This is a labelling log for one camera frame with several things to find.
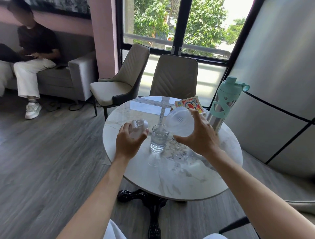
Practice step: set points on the colourful card box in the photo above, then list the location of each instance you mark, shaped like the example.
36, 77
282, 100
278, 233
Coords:
190, 103

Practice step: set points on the beige chair with curved back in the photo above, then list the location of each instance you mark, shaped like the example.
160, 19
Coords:
123, 83

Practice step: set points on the person's left thumb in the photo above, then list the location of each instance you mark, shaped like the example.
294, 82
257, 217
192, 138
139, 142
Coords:
143, 135

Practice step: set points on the person's right thumb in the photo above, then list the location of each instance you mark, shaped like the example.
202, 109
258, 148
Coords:
183, 139

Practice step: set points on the person's right forearm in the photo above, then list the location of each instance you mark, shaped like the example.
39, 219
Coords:
251, 194

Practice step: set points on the white flip bottle lid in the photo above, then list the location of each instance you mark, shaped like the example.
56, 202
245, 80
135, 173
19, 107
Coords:
139, 125

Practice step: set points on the clear glass of water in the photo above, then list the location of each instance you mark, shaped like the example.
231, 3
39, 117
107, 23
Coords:
159, 139

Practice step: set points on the black ornate table base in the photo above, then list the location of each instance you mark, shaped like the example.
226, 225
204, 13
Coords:
153, 209

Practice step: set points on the grey sofa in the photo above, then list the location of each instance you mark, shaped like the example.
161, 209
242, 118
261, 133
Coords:
73, 73

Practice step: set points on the dark framed wall picture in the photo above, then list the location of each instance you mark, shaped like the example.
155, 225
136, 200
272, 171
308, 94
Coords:
61, 7

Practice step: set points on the beige chair with chevron back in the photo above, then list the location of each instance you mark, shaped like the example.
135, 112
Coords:
174, 76

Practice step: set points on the person's left hand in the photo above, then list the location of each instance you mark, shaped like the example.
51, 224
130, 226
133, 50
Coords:
126, 145

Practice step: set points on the person's right hand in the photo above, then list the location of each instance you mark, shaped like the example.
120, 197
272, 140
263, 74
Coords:
203, 139

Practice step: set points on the person's white trousers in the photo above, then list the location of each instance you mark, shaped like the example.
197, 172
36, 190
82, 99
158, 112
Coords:
113, 231

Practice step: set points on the clear plastic bottle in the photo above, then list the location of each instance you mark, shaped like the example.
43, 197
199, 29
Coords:
178, 122

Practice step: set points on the black window frame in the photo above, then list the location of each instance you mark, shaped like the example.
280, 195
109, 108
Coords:
182, 24

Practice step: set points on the person's left forearm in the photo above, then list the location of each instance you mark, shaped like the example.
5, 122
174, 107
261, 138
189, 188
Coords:
98, 197

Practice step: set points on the teal and steel water bottle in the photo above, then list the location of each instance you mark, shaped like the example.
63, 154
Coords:
225, 103

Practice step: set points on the black bag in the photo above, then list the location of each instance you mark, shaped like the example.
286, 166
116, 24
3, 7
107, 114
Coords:
9, 53

